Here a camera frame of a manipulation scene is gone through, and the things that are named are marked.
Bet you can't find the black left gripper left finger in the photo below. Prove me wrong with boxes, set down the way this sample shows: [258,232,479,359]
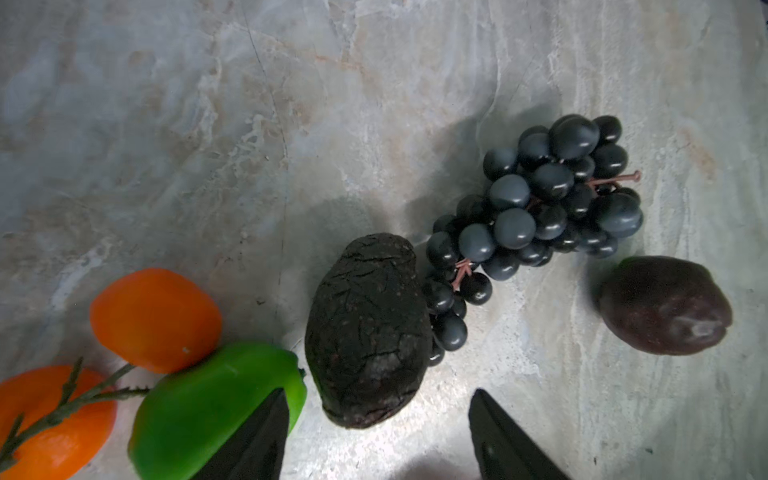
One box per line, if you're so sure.
[193,388,289,480]

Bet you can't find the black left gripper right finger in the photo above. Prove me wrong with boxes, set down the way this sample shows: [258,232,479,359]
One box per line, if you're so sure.
[468,389,568,480]

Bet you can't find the green fake pepper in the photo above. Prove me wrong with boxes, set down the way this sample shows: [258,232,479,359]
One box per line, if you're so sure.
[128,342,307,479]

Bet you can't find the dark fake avocado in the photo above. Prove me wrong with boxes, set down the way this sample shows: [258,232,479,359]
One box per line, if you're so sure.
[304,233,432,429]

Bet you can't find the orange fake tomatoes on vine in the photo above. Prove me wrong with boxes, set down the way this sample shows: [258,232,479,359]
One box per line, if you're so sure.
[0,267,223,480]

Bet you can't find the dark purple fake plum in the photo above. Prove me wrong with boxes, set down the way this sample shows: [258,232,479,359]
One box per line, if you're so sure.
[597,256,733,356]

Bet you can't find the black fake grape bunch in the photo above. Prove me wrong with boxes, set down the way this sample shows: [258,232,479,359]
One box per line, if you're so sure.
[425,114,644,366]

